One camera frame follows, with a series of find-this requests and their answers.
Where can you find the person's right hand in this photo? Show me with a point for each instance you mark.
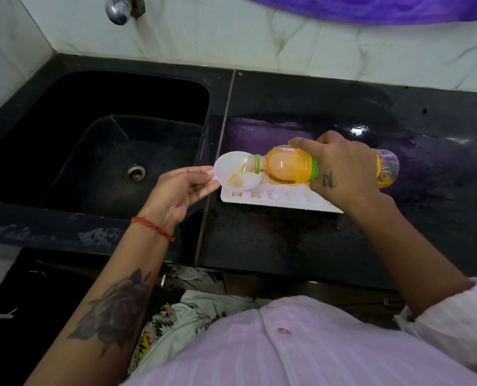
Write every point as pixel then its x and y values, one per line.
pixel 347 172

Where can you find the person's left hand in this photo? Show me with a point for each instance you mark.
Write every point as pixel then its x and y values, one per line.
pixel 173 192

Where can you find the person's left thumb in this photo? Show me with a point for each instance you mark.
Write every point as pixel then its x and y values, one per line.
pixel 196 171

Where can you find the white plastic funnel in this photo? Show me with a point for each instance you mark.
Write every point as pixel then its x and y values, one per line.
pixel 232 174

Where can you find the orange juice plastic bottle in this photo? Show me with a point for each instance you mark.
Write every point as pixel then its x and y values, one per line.
pixel 286 164

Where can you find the person's left forearm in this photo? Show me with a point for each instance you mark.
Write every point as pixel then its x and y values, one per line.
pixel 113 301

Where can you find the person's right forearm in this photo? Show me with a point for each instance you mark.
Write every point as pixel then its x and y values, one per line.
pixel 407 253

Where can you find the metal sink drain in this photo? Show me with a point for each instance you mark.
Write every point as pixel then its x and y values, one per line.
pixel 135 173

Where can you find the white ice cube tray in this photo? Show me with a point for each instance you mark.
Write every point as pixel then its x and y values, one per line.
pixel 278 196

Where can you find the crumpled white cloth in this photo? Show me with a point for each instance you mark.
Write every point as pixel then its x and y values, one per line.
pixel 194 275

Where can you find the black stone sink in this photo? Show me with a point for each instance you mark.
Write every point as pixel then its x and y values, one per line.
pixel 81 100

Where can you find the floral patterned cloth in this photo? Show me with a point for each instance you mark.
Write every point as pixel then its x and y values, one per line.
pixel 170 321

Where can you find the pink striped shirt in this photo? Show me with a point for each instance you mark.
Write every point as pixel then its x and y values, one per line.
pixel 302 345

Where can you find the purple plastic tub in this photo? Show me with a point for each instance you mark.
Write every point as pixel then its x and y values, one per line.
pixel 367 7

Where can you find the chrome wall tap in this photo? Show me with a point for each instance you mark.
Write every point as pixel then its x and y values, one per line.
pixel 119 8

